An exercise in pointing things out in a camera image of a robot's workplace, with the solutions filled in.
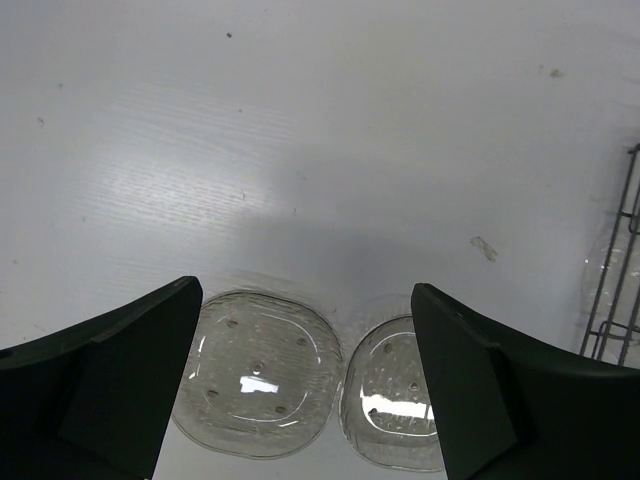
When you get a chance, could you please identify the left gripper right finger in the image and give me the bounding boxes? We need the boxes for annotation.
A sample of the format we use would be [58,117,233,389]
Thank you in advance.
[411,283,639,479]

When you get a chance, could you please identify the wire dish rack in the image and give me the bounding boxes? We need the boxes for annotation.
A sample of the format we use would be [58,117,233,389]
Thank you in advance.
[579,142,640,366]

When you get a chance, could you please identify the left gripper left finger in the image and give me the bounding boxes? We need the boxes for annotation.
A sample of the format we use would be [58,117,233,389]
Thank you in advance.
[1,276,203,479]

